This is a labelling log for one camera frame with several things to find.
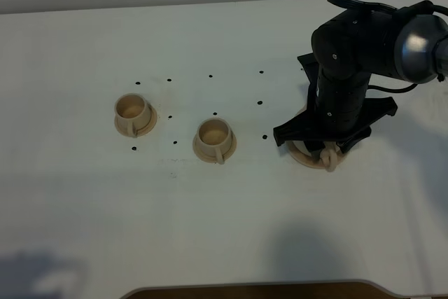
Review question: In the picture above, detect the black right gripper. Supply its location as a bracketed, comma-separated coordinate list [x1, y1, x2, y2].
[273, 53, 398, 155]

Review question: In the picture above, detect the beige ceramic teapot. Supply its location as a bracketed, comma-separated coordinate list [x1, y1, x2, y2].
[310, 148, 339, 172]

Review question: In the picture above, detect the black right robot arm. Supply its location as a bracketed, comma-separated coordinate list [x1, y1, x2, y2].
[273, 0, 447, 155]

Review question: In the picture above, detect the beige teapot saucer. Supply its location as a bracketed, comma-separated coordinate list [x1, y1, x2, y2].
[286, 111, 347, 169]

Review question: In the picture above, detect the beige teacup middle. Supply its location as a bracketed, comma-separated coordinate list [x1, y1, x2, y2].
[195, 118, 234, 162]

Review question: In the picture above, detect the beige teacup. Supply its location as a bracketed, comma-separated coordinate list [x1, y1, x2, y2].
[195, 118, 234, 162]
[114, 93, 152, 138]

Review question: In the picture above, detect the beige saucer middle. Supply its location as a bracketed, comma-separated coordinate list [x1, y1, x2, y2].
[192, 134, 237, 165]

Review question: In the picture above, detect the beige saucer left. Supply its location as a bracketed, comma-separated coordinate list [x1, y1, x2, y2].
[114, 99, 158, 137]

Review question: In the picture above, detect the beige teacup left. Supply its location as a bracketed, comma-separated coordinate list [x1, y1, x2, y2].
[114, 93, 152, 138]

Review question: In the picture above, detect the black right camera cable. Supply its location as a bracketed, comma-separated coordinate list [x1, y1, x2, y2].
[367, 0, 448, 94]

